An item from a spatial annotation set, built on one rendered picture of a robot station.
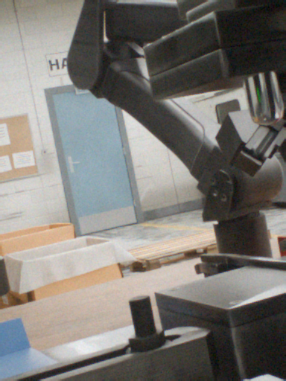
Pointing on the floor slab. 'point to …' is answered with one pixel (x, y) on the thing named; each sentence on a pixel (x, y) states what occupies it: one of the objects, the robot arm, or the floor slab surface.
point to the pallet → (167, 248)
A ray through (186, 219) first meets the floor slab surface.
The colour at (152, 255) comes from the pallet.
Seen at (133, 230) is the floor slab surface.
